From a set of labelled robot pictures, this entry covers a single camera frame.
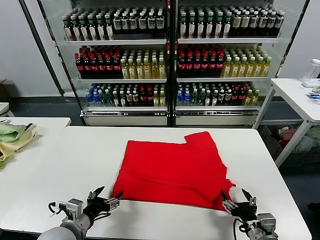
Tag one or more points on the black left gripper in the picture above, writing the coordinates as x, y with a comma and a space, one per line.
100, 206

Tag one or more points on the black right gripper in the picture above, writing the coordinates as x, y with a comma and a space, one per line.
245, 211

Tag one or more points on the red t-shirt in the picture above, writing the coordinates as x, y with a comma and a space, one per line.
175, 170

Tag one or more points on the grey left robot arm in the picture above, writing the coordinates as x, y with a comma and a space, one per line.
72, 230

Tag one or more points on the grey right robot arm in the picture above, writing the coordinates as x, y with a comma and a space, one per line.
265, 222

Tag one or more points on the left wrist black white connector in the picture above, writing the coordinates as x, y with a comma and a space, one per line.
60, 207

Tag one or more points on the grey storage crate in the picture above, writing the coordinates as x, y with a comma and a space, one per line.
267, 140

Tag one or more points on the red pink clothing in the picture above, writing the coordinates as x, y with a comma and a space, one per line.
285, 137

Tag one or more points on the glass beverage cooler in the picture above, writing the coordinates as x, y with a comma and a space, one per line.
212, 120
125, 120

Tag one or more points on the teal clothing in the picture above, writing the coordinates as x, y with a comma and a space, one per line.
306, 143

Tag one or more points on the white rectangular table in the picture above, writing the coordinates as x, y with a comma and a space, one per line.
50, 122

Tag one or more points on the small clear water bottle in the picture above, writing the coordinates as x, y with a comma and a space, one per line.
102, 100
201, 98
194, 98
109, 100

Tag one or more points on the small dark bottle white label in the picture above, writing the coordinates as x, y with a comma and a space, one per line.
129, 98
215, 98
228, 97
221, 97
122, 100
136, 98
115, 100
208, 99

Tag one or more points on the small blue water bottle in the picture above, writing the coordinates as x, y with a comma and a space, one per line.
180, 98
89, 100
96, 100
187, 98

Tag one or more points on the green and yellow cloths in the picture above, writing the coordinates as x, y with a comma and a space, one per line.
22, 141

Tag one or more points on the small yellow drink bottle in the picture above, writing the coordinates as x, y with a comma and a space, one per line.
248, 98
162, 100
156, 100
255, 98

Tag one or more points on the small red cap cola bottle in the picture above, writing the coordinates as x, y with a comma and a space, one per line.
143, 98
235, 97
150, 98
242, 97

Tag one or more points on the green garment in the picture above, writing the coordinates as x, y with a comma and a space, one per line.
10, 133

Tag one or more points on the white metal side table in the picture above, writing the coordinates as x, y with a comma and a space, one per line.
290, 92

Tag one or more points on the white cloth piece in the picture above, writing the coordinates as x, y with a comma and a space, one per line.
4, 121

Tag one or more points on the blue snack packet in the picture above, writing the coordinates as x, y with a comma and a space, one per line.
314, 95

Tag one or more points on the white cabinet corner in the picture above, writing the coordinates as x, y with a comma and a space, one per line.
4, 110

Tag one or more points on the tan snack packet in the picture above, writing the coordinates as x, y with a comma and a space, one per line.
317, 89

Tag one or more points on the clear plastic jug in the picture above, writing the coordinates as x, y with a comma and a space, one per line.
311, 72

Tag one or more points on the green cap dark tea bottle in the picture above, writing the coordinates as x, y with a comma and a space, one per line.
84, 31
227, 28
200, 28
101, 31
109, 30
67, 31
75, 31
218, 28
184, 28
209, 28
192, 28
92, 31

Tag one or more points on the dark bottle blue white label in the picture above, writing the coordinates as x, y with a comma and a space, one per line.
262, 23
117, 23
133, 23
278, 23
270, 23
253, 23
151, 23
125, 23
160, 23
142, 23

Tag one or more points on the dark bottle beige label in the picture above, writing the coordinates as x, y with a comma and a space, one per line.
245, 23
237, 23

